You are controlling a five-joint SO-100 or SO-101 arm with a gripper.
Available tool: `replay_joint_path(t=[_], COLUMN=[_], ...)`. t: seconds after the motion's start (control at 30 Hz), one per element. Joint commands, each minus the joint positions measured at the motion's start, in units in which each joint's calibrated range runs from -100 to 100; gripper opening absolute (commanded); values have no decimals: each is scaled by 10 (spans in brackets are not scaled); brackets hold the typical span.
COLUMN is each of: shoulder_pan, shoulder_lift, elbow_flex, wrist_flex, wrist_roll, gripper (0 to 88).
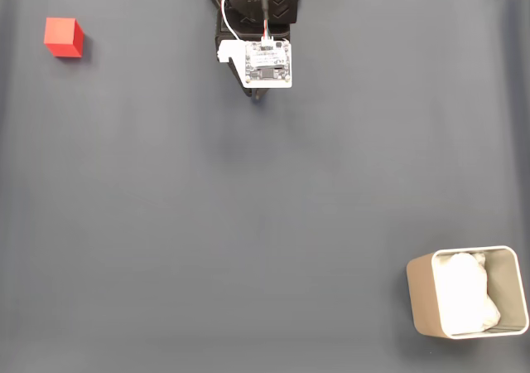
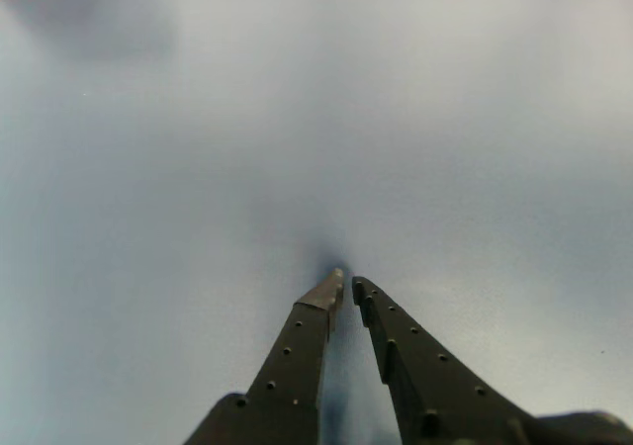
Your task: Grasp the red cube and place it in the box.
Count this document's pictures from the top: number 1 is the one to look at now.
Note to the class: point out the white crumpled cloth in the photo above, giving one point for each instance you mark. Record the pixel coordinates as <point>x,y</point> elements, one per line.
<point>463,294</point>

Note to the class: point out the beige square metal box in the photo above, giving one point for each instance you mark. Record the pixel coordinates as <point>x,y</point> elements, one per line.
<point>420,298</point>

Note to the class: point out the dark blue-grey mat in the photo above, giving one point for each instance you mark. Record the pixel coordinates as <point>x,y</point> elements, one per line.
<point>248,224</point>

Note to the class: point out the camera board on white mount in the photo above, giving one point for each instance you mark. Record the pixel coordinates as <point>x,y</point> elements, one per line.
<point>267,64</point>

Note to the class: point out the red cube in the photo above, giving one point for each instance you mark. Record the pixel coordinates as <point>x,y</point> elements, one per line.
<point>62,37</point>

